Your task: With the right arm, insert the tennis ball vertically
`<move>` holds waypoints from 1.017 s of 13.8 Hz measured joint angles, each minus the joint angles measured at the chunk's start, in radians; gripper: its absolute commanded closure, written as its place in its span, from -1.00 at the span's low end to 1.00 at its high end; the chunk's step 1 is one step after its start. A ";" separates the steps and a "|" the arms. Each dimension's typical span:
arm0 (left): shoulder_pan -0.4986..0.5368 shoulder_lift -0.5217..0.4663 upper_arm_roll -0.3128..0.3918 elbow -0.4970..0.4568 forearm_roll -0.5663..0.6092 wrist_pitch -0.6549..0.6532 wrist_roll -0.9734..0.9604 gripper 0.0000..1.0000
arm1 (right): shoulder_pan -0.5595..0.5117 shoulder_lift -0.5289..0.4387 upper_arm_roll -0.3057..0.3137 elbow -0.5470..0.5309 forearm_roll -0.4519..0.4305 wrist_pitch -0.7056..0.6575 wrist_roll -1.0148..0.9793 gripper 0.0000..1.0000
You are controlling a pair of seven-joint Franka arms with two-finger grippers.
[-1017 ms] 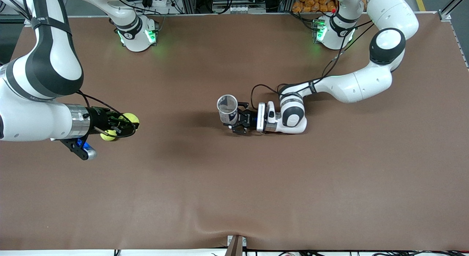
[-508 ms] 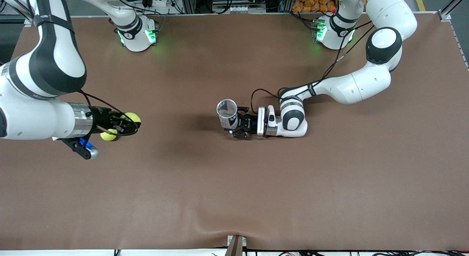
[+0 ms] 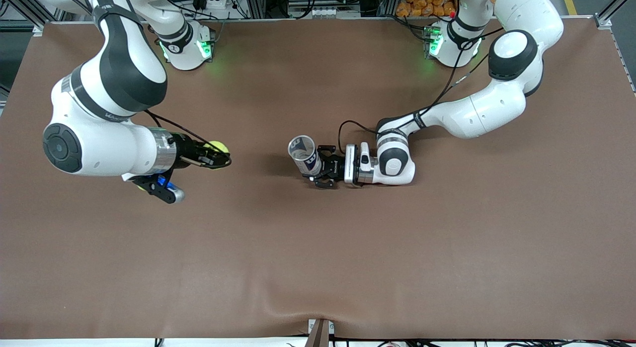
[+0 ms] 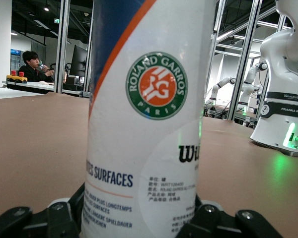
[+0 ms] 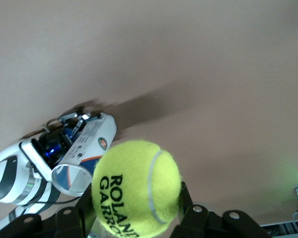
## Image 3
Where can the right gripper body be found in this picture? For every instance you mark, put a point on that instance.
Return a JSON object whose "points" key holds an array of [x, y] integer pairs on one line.
{"points": [[187, 149]]}

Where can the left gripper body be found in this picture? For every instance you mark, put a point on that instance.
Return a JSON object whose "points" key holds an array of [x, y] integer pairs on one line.
{"points": [[334, 167]]}

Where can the yellow ball Roland Garros print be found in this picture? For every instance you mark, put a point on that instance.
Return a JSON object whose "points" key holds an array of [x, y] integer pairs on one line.
{"points": [[218, 145]]}

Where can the white blue tennis ball can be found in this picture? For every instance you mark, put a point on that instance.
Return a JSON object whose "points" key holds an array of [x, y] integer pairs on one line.
{"points": [[312, 164]]}

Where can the yellow tennis ball small logo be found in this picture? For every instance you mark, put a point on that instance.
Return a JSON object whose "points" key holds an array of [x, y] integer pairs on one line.
{"points": [[140, 187]]}

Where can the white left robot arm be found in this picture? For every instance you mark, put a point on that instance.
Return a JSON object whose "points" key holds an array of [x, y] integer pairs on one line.
{"points": [[487, 113]]}

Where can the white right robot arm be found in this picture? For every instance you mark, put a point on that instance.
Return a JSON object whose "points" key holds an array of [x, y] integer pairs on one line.
{"points": [[99, 148]]}

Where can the brown table mat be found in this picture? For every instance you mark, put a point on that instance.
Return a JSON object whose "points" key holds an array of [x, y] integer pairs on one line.
{"points": [[318, 262]]}

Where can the white terminal block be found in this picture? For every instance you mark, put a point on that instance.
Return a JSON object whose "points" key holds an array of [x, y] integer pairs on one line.
{"points": [[323, 12]]}

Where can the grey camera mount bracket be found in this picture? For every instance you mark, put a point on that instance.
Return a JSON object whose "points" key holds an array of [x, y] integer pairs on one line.
{"points": [[319, 337]]}

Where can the aluminium frame post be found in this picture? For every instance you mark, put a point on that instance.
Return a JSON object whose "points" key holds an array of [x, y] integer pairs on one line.
{"points": [[387, 3], [256, 4]]}

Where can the aluminium corner frame beam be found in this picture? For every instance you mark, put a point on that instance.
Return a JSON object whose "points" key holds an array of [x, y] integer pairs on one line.
{"points": [[613, 6], [15, 4]]}

